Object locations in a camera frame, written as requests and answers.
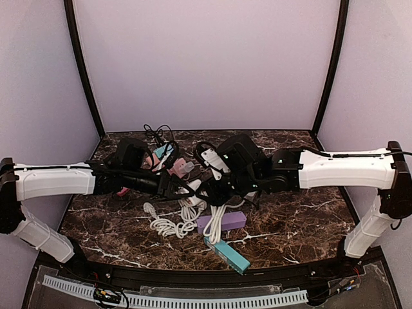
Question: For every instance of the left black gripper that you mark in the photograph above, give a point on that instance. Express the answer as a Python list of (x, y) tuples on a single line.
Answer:
[(164, 187)]

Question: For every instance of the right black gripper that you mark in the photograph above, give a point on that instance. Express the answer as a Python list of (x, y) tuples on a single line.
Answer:
[(217, 192)]

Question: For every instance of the white cube socket adapter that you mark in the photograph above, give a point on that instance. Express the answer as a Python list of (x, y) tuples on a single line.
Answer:
[(192, 200)]

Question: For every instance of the white three-pin plug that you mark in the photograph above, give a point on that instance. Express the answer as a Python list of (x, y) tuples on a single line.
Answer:
[(149, 208)]

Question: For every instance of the pink plug adapter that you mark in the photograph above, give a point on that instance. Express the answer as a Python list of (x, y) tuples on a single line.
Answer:
[(123, 192)]

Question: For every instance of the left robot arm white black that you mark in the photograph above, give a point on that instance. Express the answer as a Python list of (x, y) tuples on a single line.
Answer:
[(21, 183)]

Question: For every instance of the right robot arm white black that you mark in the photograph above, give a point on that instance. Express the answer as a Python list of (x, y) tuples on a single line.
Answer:
[(244, 168)]

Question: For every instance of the pink cube socket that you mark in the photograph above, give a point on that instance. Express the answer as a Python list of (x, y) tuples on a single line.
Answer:
[(178, 168)]

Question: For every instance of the purple power strip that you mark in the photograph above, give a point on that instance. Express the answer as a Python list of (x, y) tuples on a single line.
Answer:
[(230, 221)]

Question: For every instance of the pink power strip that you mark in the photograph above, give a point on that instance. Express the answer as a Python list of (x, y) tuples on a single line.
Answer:
[(153, 162)]

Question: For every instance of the small teal adapter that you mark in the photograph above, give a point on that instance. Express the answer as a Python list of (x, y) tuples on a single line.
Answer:
[(164, 150)]

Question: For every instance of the teal power strip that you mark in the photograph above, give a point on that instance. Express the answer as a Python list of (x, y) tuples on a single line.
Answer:
[(234, 259)]

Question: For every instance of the small circuit board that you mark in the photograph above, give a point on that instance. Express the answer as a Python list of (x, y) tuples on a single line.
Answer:
[(108, 296)]

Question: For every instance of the white charger with cable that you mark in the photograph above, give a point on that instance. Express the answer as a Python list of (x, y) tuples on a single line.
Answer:
[(187, 167)]

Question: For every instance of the white slotted cable duct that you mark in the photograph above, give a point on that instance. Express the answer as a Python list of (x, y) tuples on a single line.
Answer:
[(128, 300)]

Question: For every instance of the left black frame post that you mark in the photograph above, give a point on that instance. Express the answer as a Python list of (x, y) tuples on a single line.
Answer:
[(81, 67)]

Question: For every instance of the black frame post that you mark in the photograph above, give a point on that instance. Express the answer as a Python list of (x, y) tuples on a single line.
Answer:
[(81, 67), (332, 67)]

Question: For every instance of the right black frame post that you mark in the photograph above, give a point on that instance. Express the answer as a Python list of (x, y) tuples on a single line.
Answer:
[(332, 67)]

